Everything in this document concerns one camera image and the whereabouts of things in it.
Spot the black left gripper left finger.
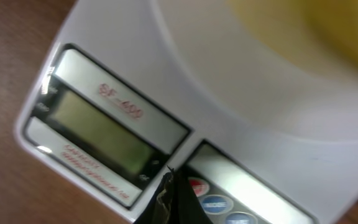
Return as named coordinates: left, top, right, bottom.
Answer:
left=134, top=167, right=175, bottom=224

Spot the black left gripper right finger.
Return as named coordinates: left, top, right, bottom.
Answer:
left=174, top=171, right=212, bottom=224

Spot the yellow plastic bowl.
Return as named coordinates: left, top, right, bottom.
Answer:
left=228, top=0, right=358, bottom=79

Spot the white digital kitchen scale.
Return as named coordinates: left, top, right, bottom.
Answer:
left=15, top=0, right=358, bottom=223

